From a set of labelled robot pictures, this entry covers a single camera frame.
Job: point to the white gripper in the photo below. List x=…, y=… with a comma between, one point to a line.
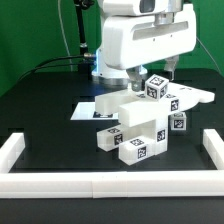
x=130, y=41

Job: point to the white tagged cube nut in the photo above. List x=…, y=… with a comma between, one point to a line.
x=178, y=121
x=156, y=87

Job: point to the white chair backrest frame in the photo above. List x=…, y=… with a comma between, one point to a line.
x=136, y=108

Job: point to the white chair seat part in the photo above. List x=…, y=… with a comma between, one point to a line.
x=158, y=131

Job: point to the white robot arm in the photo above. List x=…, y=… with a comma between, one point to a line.
x=116, y=77

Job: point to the white marker tag sheet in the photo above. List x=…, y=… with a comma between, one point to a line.
x=86, y=111

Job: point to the white U-shaped obstacle fence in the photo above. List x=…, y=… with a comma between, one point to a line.
x=110, y=184

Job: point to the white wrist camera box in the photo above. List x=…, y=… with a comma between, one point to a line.
x=134, y=7

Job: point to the black camera stand pole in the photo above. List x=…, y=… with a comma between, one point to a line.
x=80, y=5

